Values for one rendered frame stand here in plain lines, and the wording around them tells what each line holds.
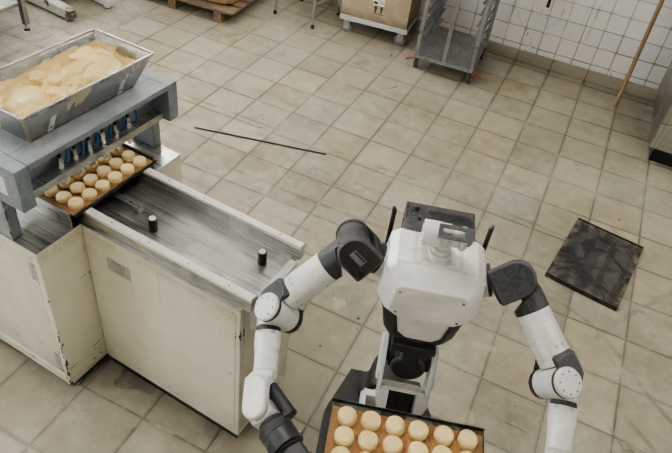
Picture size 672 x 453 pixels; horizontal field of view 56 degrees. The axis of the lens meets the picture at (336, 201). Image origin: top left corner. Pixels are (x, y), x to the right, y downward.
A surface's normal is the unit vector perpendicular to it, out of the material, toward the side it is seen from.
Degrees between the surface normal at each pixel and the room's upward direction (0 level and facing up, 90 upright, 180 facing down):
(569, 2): 90
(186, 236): 0
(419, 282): 46
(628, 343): 0
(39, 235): 0
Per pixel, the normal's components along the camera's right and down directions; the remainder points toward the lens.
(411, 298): -0.16, 0.63
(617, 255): 0.11, -0.76
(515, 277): -0.28, -0.07
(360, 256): 0.02, 0.33
